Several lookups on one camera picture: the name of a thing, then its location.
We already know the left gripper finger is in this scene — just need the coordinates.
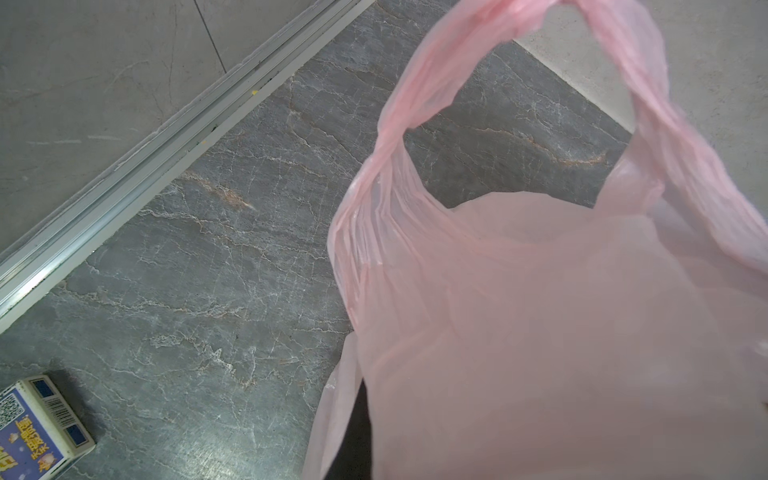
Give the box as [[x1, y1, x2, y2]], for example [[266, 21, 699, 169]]
[[325, 382, 372, 480]]

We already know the small printed card box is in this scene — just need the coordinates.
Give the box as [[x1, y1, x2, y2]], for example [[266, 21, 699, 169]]
[[0, 374, 96, 480]]

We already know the pink plastic bag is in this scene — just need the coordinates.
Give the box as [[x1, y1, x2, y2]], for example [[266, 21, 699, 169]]
[[302, 1, 767, 479]]

